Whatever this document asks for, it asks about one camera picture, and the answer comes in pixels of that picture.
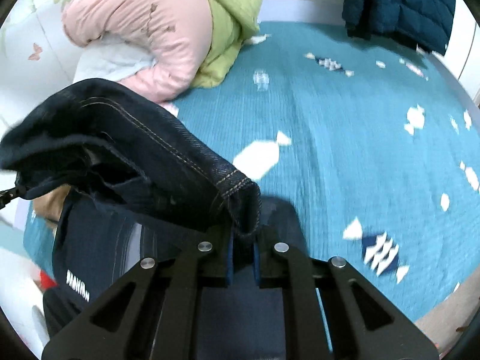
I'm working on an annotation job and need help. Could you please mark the dark denim shirt jacket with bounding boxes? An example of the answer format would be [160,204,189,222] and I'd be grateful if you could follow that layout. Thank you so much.
[1,79,308,359]

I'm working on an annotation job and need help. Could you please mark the red object beside bed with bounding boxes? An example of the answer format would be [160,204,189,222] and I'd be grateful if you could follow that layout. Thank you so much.
[39,270,58,292]

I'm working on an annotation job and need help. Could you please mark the folded khaki trousers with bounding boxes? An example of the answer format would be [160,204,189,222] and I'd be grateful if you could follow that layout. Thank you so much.
[33,184,71,224]

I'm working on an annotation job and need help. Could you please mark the teal patterned bed cover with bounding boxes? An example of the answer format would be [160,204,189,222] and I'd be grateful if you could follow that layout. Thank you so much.
[22,20,480,350]

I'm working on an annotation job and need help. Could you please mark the white pillow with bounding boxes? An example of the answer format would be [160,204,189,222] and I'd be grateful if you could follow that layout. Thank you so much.
[73,33,156,83]

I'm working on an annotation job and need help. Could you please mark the pink quilt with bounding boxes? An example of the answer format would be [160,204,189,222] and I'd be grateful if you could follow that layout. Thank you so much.
[62,0,212,103]

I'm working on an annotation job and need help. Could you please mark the navy and yellow puffer jacket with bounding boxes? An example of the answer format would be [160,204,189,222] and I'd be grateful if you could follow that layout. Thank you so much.
[342,0,456,55]

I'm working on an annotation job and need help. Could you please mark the lime green quilt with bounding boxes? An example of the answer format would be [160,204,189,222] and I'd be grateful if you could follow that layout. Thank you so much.
[192,0,262,88]

